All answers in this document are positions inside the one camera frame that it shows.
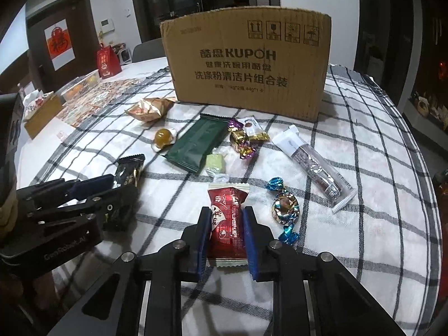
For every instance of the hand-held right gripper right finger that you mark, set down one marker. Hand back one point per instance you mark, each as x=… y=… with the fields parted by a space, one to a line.
x=251 y=245

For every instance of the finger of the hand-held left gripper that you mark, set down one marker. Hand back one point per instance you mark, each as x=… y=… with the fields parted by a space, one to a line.
x=91 y=186
x=119 y=204

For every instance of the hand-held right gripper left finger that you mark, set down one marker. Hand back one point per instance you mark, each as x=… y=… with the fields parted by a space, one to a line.
x=201 y=245

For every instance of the red candy packet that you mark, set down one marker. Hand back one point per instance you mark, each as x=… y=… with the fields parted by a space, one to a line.
x=227 y=224

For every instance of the black snack bar packet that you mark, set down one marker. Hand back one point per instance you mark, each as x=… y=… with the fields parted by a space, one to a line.
x=128 y=171

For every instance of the gold biscuit packet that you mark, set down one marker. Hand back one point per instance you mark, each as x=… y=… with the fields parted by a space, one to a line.
x=148 y=109

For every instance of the brown cardboard box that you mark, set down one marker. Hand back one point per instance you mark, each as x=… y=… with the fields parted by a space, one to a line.
x=245 y=63

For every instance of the blue foil chocolate candy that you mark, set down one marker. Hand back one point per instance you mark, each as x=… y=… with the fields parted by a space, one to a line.
x=284 y=208

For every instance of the round amber jelly candy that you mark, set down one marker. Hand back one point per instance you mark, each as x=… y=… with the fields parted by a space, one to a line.
x=163 y=139

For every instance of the light green wrapped candy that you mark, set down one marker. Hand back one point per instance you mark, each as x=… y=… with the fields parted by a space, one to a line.
x=216 y=162

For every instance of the tile print tablecloth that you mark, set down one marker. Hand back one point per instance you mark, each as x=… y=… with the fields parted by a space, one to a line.
x=101 y=101

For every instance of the wooden tissue box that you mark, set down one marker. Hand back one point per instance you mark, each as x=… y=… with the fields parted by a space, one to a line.
x=42 y=115

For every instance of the grey checked cloth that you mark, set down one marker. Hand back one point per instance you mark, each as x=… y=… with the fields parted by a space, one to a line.
x=350 y=245

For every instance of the long white brown snack bar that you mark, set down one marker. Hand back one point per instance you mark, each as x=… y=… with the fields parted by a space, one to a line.
x=311 y=164

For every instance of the dark green snack packet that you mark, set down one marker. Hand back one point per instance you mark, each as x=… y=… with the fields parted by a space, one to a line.
x=197 y=141

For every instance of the white plastic basket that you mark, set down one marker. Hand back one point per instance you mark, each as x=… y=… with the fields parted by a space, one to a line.
x=80 y=85

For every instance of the purple gold wrapped candy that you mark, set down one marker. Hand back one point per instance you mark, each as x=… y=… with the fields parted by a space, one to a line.
x=241 y=140

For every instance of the small white brown packet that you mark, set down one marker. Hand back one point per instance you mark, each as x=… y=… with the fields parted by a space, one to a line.
x=255 y=129

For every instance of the red gift box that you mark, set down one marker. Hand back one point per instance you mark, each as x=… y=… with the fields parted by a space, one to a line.
x=106 y=61

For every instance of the grey chair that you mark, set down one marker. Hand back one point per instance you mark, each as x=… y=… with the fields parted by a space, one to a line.
x=148 y=50

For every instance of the dark sideboard with white base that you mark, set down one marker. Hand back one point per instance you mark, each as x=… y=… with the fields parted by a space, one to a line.
x=425 y=119

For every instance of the small fruit basket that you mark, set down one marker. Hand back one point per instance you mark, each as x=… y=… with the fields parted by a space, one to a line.
x=422 y=107

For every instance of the red white wall poster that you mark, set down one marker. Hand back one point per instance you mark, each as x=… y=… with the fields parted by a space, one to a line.
x=59 y=43

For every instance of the white wall panel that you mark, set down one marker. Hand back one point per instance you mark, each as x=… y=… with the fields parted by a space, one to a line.
x=107 y=25

